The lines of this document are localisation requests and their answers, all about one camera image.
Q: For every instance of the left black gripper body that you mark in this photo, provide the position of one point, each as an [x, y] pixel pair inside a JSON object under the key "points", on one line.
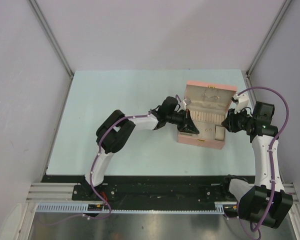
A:
{"points": [[176, 118]]}

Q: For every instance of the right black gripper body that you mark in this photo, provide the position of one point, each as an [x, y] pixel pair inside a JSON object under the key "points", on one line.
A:
{"points": [[239, 121]]}

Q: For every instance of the beige ring cushion block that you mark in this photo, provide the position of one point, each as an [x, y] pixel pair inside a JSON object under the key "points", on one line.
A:
{"points": [[219, 134]]}

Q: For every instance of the pink jewelry box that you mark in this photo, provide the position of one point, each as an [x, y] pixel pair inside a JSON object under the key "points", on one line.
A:
{"points": [[209, 106]]}

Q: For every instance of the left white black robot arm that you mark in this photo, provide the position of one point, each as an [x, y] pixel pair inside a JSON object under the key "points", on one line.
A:
{"points": [[115, 131]]}

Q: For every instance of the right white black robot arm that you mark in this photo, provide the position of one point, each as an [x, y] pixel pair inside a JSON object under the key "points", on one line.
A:
{"points": [[266, 202]]}

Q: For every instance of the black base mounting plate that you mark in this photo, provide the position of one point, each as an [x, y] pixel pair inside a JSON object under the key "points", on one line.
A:
{"points": [[114, 187]]}

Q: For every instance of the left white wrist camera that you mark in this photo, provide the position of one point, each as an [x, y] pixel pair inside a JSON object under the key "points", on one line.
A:
{"points": [[186, 102]]}

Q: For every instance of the right aluminium corner post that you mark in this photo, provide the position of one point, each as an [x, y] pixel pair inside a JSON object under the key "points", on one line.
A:
{"points": [[269, 35]]}

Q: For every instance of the aluminium corner post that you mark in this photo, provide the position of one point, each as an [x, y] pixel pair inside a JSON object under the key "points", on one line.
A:
{"points": [[44, 24], [269, 35]]}

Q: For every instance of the grey slotted cable duct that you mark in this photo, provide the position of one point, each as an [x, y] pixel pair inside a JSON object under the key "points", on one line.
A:
{"points": [[217, 208]]}

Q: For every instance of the aluminium frame rail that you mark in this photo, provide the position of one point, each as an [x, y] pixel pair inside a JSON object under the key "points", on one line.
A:
{"points": [[50, 193]]}

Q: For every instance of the left aluminium corner post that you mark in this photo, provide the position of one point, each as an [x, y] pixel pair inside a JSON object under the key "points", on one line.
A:
{"points": [[44, 24]]}

